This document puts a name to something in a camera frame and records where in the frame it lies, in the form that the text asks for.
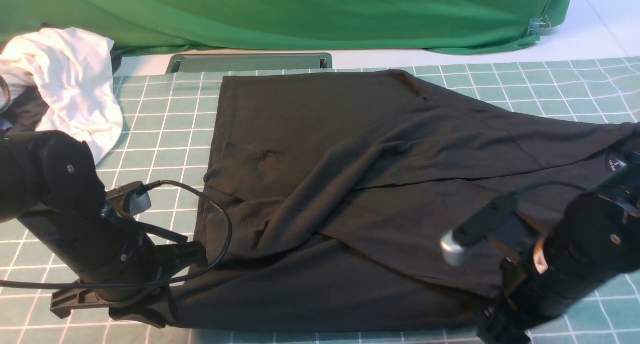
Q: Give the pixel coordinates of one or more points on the dark crumpled garment in pile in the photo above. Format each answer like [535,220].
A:
[22,114]

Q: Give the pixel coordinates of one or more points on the dark gray long-sleeve top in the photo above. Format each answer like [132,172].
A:
[339,187]

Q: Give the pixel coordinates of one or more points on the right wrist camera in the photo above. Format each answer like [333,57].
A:
[497,224]

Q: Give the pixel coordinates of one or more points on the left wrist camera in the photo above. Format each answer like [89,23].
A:
[130,199]

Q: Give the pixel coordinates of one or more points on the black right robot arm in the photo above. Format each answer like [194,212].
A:
[614,206]

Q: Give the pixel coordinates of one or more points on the gray metal cable tray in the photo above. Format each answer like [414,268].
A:
[221,62]

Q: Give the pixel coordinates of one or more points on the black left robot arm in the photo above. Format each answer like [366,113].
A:
[49,183]

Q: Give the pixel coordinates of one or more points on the metal binder clip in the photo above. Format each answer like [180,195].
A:
[537,25]

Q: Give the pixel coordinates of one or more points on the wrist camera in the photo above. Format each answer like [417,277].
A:
[497,224]
[130,199]

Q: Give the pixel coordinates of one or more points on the green backdrop cloth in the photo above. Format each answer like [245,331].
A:
[138,27]

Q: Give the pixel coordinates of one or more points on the white crumpled garment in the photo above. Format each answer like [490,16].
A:
[75,84]

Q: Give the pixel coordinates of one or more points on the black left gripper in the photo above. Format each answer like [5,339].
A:
[100,252]

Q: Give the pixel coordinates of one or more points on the green checkered table mat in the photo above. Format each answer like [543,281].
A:
[169,126]

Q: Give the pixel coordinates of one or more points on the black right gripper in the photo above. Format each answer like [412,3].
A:
[564,266]

